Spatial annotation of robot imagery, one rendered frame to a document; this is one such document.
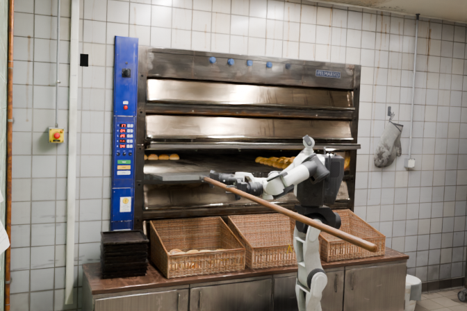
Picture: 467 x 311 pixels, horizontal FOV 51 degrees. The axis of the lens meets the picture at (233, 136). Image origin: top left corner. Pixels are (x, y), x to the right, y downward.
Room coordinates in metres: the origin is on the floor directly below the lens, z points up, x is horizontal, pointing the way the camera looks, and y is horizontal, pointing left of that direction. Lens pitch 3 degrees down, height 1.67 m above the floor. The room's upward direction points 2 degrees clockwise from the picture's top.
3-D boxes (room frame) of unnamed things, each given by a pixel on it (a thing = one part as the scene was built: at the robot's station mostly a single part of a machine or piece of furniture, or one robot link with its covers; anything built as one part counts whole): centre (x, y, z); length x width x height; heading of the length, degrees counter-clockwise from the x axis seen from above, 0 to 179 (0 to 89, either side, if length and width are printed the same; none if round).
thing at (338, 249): (3.86, -0.87, 0.72); 0.56 x 0.49 x 0.28; 115
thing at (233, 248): (3.38, 0.23, 0.72); 0.56 x 0.49 x 0.28; 114
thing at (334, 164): (3.04, -0.53, 1.27); 0.34 x 0.30 x 0.36; 175
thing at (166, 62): (3.88, -0.18, 1.99); 1.80 x 0.08 x 0.21; 114
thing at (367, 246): (2.49, -0.17, 1.20); 1.71 x 0.03 x 0.03; 24
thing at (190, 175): (3.52, 0.28, 1.19); 0.55 x 0.36 x 0.03; 114
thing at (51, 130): (3.21, 1.17, 1.46); 0.10 x 0.07 x 0.10; 114
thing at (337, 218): (3.07, -0.56, 1.01); 0.28 x 0.13 x 0.18; 114
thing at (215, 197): (3.85, -0.19, 1.02); 1.79 x 0.11 x 0.19; 114
